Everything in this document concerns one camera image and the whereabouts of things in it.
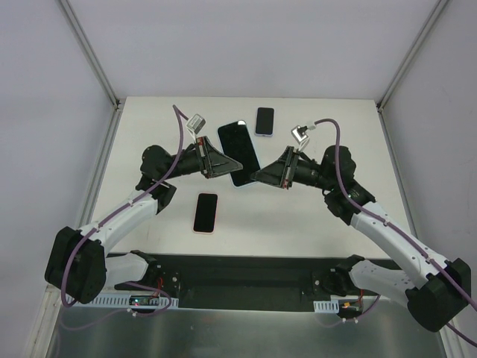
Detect light blue phone case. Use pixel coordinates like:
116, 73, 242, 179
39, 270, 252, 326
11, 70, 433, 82
216, 119, 262, 189

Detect left aluminium frame post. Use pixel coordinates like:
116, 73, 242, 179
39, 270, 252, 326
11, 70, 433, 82
55, 0, 126, 111

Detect phone in pink case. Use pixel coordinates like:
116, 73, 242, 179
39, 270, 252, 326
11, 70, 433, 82
192, 193, 218, 234

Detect phone in lilac case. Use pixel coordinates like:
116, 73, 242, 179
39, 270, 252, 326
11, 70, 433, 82
254, 107, 274, 136

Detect right aluminium frame post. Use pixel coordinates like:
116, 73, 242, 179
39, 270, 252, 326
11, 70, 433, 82
376, 0, 452, 113

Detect left white cable duct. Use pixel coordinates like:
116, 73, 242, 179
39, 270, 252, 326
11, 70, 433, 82
84, 294, 179, 310

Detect right white cable duct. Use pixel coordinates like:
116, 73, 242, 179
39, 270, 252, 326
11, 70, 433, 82
313, 299, 340, 314

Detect white cable duct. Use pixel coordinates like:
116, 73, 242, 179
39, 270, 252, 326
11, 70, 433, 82
84, 294, 179, 310
313, 299, 340, 314

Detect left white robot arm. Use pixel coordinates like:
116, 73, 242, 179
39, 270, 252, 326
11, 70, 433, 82
44, 136, 243, 304

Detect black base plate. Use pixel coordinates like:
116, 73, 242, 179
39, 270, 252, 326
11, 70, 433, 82
139, 254, 346, 312

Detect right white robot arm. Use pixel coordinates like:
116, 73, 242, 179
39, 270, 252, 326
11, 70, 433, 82
251, 146, 471, 332

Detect aluminium frame post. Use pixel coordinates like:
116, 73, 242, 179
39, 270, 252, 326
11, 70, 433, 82
55, 0, 126, 111
376, 0, 452, 113

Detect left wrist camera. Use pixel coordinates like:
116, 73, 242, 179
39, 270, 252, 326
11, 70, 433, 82
186, 114, 206, 135

